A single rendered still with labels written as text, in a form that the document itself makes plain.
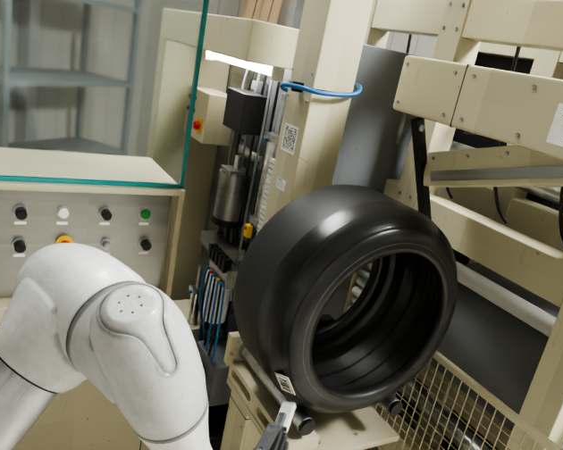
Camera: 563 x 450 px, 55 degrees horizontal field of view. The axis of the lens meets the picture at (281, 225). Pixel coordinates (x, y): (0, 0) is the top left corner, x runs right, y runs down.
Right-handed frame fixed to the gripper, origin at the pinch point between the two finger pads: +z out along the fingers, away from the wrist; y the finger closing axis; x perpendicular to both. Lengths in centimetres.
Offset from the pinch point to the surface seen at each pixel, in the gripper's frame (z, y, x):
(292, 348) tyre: 7.6, -13.8, 3.3
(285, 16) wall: 385, -1, -126
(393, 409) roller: 22.3, 24.6, 16.8
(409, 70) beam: 78, -46, 24
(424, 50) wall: 367, 43, -14
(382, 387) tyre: 20.8, 14.1, 15.8
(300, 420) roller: 5.8, 9.2, -0.5
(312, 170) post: 57, -30, -2
